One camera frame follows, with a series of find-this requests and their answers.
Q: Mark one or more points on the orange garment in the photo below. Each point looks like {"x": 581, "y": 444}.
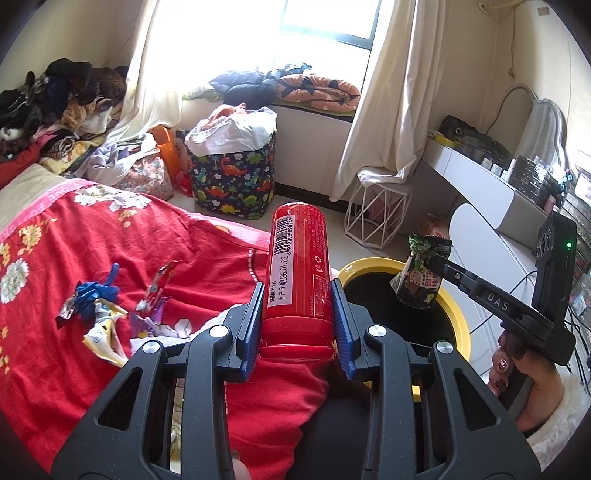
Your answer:
{"x": 221, "y": 114}

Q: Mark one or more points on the window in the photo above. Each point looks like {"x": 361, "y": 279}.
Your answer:
{"x": 323, "y": 18}

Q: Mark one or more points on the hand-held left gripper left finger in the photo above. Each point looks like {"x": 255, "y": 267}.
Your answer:
{"x": 251, "y": 323}

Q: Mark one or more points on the white green cloth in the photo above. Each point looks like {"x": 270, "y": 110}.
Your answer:
{"x": 198, "y": 92}

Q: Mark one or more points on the red can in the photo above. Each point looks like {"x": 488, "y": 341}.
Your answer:
{"x": 295, "y": 277}

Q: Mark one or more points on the blue crumpled wrapper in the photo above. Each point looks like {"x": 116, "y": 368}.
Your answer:
{"x": 97, "y": 290}

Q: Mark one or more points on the clear organizer box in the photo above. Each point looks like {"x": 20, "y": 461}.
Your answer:
{"x": 535, "y": 180}

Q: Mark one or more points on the person's right hand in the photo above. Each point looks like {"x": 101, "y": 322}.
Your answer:
{"x": 542, "y": 392}

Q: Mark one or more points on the brown plush toy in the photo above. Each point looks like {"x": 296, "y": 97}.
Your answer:
{"x": 434, "y": 225}

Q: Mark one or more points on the red silver candy wrapper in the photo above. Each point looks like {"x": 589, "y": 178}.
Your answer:
{"x": 159, "y": 286}

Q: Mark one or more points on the green black snack packet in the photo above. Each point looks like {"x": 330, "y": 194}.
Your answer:
{"x": 418, "y": 286}

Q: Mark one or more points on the dark navy jacket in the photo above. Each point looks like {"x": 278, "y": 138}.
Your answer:
{"x": 249, "y": 83}

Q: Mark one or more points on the orange patterned quilt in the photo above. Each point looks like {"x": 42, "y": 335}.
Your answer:
{"x": 323, "y": 92}

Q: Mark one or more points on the white clothing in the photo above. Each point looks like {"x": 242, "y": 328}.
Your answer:
{"x": 235, "y": 134}

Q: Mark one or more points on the white crumpled wrapper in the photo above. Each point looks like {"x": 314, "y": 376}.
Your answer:
{"x": 106, "y": 332}

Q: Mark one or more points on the person's left hand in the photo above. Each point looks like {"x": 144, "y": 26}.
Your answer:
{"x": 240, "y": 466}

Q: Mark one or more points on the yellow rimmed trash bin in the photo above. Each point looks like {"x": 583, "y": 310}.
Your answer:
{"x": 369, "y": 265}

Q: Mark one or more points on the purple wrapper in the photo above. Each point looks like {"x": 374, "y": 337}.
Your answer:
{"x": 145, "y": 325}

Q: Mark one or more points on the red floral blanket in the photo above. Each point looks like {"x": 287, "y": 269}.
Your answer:
{"x": 138, "y": 240}

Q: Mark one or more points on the person's right forearm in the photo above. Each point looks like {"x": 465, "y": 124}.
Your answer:
{"x": 558, "y": 429}

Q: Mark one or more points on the pile of dark clothes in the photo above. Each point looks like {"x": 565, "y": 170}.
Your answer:
{"x": 69, "y": 87}

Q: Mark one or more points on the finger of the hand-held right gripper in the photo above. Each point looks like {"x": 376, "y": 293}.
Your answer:
{"x": 455, "y": 276}

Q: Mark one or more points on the animal print blanket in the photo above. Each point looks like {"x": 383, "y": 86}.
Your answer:
{"x": 64, "y": 147}

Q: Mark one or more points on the orange bag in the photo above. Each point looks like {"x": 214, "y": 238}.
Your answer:
{"x": 168, "y": 152}

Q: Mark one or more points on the dinosaur print bag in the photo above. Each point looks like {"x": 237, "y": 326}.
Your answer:
{"x": 235, "y": 184}

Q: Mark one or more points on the yellow box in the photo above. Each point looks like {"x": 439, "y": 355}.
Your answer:
{"x": 441, "y": 137}

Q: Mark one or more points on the black bag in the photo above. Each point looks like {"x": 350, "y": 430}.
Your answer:
{"x": 471, "y": 138}

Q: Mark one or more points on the white vanity desk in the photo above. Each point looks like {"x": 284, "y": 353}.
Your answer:
{"x": 480, "y": 184}

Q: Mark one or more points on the small silver wrapper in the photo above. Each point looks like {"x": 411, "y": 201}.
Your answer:
{"x": 68, "y": 314}

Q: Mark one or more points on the vanity mirror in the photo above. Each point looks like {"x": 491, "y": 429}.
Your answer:
{"x": 540, "y": 134}

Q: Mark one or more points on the cream curtain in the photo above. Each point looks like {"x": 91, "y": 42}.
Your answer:
{"x": 147, "y": 69}
{"x": 383, "y": 115}

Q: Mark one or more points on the beige bed sheet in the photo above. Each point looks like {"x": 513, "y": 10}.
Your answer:
{"x": 32, "y": 194}

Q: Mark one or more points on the white drawer cabinet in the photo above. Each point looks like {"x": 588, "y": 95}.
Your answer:
{"x": 489, "y": 249}

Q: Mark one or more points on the lavender white clothes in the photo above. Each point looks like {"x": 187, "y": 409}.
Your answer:
{"x": 115, "y": 157}

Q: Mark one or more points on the red cloth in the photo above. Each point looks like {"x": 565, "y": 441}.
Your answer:
{"x": 18, "y": 166}

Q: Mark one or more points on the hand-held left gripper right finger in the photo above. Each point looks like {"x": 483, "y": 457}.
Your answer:
{"x": 341, "y": 332}

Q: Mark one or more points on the pink floral cloth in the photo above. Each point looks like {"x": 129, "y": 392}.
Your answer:
{"x": 143, "y": 177}

